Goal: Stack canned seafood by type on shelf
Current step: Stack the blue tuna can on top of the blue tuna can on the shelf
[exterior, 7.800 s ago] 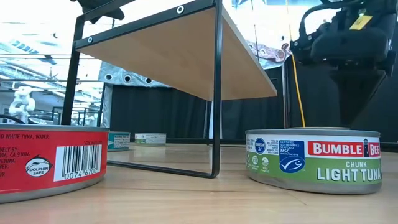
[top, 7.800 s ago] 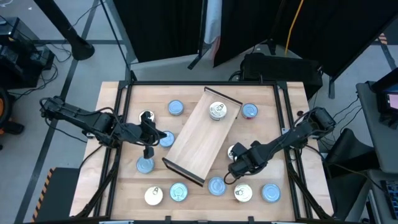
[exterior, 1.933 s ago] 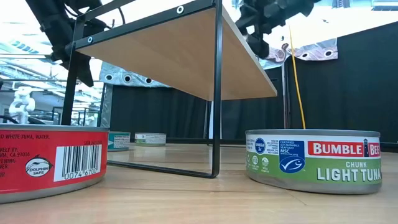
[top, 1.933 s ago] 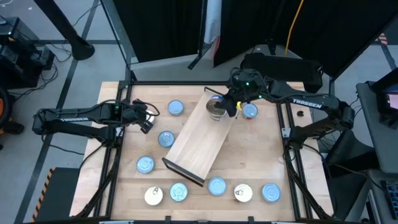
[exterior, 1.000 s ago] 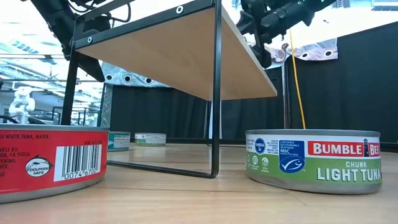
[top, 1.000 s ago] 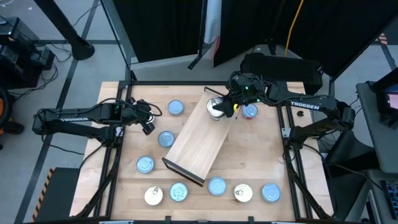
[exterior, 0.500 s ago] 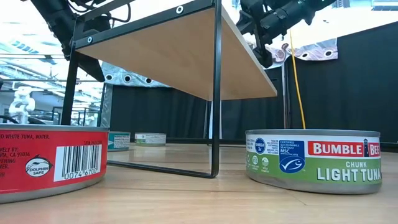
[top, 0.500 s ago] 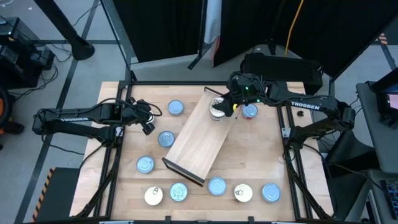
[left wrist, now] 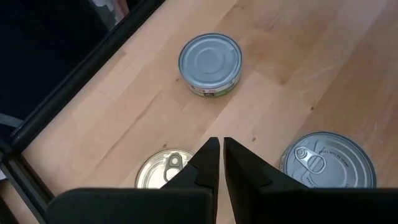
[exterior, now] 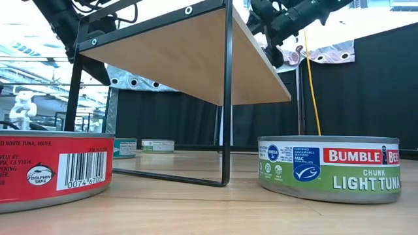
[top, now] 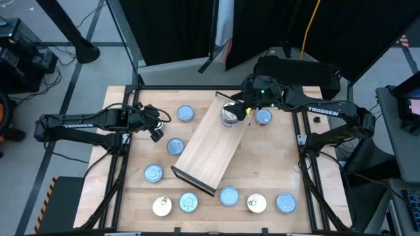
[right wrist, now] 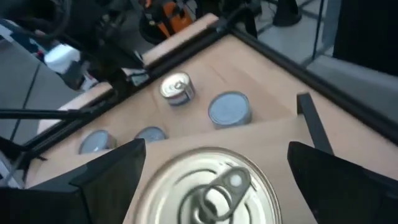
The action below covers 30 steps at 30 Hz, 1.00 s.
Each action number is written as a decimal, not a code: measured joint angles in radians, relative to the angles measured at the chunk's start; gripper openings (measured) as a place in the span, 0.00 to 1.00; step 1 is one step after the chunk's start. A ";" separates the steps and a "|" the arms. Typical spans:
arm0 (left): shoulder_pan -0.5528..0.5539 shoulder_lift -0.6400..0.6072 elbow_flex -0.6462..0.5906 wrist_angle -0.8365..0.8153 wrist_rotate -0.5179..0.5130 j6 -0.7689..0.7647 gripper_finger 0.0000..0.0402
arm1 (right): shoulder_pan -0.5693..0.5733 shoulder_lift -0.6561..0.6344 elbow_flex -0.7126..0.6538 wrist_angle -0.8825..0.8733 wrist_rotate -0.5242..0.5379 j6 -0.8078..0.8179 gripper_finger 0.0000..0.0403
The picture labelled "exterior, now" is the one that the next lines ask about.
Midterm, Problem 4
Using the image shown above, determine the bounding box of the yellow cable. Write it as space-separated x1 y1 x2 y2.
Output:
303 29 323 136

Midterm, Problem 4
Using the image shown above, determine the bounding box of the silver grommeted tarp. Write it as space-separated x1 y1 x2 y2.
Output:
103 63 179 144
257 39 356 73

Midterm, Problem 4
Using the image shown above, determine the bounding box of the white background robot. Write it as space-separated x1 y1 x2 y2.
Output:
8 90 39 131

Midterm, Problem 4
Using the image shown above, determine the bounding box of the wooden shelf with black frame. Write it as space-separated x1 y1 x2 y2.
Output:
63 0 292 188

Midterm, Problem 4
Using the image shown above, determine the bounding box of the teal tuna can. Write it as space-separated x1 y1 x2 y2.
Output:
112 137 138 160

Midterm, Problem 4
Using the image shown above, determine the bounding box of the black aluminium table frame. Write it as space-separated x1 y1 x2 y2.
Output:
112 143 418 161

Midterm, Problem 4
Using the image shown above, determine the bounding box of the black curtain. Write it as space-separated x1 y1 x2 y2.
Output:
232 22 418 153
114 88 219 146

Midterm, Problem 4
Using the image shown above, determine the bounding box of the Bumble Bee light tuna can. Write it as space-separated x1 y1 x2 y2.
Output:
257 135 402 205
141 139 176 154

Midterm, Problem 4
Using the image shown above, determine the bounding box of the red white tuna can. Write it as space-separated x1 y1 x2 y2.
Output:
0 129 115 215

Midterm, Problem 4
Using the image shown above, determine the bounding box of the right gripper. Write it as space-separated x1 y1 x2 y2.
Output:
247 0 285 69

